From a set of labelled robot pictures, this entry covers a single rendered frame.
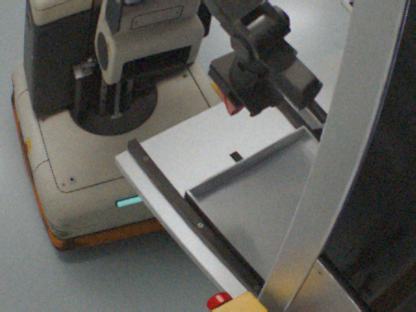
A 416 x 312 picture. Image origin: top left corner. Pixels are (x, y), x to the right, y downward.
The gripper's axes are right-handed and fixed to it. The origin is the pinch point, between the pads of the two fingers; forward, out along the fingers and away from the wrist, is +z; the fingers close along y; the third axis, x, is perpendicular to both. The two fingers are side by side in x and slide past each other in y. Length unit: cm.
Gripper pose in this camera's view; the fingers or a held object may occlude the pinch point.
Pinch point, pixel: (234, 110)
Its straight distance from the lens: 126.7
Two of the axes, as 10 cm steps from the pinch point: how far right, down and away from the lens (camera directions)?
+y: 5.8, 7.6, -2.9
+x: 7.9, -4.4, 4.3
